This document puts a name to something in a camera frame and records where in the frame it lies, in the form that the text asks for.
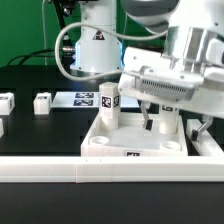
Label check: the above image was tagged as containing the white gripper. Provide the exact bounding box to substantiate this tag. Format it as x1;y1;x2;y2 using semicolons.
118;47;224;141

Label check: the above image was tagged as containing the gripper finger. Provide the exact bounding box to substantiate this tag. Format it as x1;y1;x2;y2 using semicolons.
140;101;153;130

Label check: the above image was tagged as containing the white square tabletop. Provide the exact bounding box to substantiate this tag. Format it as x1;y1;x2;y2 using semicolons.
81;112;188;157

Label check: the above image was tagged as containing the white L-shaped fence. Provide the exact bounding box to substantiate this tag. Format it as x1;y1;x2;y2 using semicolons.
0;118;224;184

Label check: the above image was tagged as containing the white part at left edge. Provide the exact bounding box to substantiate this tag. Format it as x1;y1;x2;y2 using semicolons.
0;118;4;139

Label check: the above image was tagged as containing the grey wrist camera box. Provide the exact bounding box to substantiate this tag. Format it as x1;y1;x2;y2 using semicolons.
130;66;204;100

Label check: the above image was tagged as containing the white marker base plate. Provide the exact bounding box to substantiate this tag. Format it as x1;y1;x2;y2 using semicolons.
51;92;138;108

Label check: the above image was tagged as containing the black cable bundle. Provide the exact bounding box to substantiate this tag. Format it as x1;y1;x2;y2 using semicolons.
7;46;76;66

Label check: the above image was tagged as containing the white thin cable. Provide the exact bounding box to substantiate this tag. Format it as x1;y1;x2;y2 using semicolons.
41;0;48;66

